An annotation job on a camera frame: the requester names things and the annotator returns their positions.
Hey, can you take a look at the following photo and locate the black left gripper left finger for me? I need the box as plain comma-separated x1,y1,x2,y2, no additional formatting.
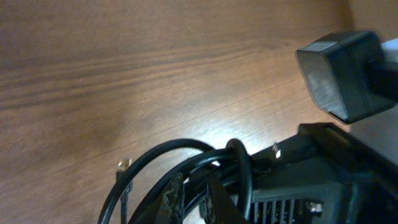
130,171,187,224

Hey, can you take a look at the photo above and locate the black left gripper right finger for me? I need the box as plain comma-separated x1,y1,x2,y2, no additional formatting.
205,175,249,224

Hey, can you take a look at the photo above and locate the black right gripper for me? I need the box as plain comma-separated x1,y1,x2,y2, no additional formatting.
249,123,397,223

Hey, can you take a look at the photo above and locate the black USB-A cable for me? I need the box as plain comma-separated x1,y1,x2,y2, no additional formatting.
97,138,253,224

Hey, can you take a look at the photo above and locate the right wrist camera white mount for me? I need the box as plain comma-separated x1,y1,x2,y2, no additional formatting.
296,30,397,124

